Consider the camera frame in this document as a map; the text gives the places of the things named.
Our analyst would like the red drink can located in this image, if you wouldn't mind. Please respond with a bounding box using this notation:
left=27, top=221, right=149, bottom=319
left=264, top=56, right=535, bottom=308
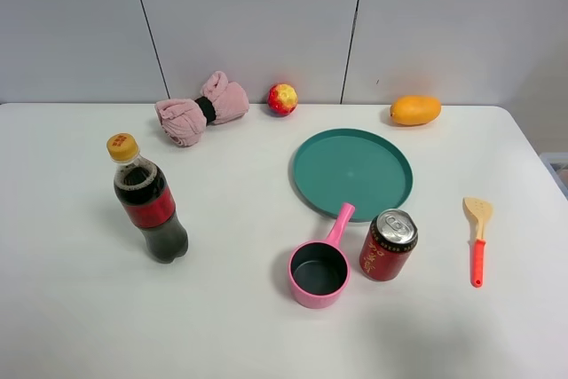
left=359, top=209, right=418, bottom=281

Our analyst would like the red yellow apple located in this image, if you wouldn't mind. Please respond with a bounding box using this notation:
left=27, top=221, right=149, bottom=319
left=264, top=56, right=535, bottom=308
left=267, top=83, right=298, bottom=116

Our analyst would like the teal round plate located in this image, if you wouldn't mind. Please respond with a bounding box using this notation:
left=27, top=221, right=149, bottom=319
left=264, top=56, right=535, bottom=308
left=289, top=128, right=414, bottom=223

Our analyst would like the pink rolled towel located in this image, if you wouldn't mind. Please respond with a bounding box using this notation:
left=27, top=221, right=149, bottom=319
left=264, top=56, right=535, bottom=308
left=154, top=71, right=249, bottom=147

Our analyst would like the pink toy saucepan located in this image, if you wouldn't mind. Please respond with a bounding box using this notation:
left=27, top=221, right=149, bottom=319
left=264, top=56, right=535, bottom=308
left=288, top=203, right=355, bottom=309

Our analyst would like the orange mango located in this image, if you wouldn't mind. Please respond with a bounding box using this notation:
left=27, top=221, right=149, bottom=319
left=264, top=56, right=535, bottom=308
left=390, top=95, right=442, bottom=126

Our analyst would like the cola bottle yellow cap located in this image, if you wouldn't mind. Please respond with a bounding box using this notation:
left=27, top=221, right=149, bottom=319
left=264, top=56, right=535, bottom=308
left=106, top=133, right=188, bottom=264

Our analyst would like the grey storage bin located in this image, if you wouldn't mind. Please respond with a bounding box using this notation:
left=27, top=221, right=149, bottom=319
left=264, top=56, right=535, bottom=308
left=540, top=153, right=568, bottom=198

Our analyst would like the wooden spatula red handle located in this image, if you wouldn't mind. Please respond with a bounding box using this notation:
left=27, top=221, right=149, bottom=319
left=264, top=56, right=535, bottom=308
left=462, top=197, right=493, bottom=288

